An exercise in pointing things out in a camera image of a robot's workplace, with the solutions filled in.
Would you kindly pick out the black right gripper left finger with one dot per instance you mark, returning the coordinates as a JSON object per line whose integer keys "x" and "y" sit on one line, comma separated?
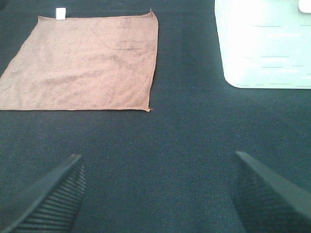
{"x": 50, "y": 205}

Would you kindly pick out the white plastic basket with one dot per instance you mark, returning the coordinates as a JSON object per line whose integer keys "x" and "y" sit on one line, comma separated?
{"x": 265, "y": 43}

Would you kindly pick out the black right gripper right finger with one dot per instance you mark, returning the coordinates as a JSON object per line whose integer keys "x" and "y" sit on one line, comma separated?
{"x": 265, "y": 201}

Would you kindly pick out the brown microfibre towel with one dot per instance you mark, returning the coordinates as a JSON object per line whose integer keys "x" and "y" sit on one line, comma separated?
{"x": 83, "y": 63}

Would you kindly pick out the white towel label tag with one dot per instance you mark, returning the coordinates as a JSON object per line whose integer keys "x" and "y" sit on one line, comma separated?
{"x": 60, "y": 13}

